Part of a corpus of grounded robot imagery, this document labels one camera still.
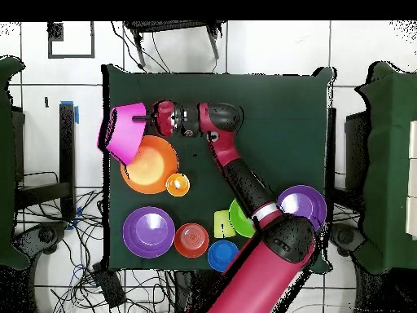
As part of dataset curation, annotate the pink bowl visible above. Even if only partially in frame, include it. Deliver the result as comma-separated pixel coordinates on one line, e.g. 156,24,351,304
97,102,148,167

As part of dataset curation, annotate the large orange bowl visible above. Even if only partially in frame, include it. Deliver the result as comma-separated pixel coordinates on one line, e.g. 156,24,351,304
119,134,181,196

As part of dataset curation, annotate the orange cup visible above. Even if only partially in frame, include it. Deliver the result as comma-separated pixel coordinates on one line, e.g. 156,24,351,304
165,172,191,198

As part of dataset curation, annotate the black metal stand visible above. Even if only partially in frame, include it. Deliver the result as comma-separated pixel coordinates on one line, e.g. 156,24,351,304
124,20,227,69

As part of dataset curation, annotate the dark green table cloth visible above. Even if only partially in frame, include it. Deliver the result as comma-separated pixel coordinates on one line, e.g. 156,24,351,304
99,64,335,274

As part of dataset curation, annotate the purple bowl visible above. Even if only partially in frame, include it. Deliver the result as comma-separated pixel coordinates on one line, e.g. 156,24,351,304
122,205,177,259
276,184,327,233

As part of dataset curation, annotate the yellow cup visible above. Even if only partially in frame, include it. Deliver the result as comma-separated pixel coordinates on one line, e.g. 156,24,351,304
213,209,236,239

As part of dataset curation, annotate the red-orange bowl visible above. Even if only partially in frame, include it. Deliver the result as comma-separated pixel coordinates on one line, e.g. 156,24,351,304
173,222,210,259

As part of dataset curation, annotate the green bowl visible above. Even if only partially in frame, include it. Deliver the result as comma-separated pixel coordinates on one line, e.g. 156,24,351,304
228,197,257,239

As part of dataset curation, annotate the green cloth covered table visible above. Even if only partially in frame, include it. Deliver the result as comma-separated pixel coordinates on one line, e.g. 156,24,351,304
356,60,417,275
0,56,29,270

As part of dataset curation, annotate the blue bowl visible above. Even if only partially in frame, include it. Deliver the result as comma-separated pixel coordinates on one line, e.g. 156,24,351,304
207,240,241,273

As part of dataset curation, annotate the black power strip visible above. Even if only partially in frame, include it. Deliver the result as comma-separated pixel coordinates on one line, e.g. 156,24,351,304
92,262,126,309

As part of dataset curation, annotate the black metal table frame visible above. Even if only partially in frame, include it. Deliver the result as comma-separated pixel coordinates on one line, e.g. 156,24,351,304
14,100,80,223

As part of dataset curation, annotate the black square floor frame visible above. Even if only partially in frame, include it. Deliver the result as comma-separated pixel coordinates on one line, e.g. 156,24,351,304
47,20,96,60

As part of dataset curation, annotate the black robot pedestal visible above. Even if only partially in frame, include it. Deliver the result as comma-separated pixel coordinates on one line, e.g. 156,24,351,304
173,270,226,313

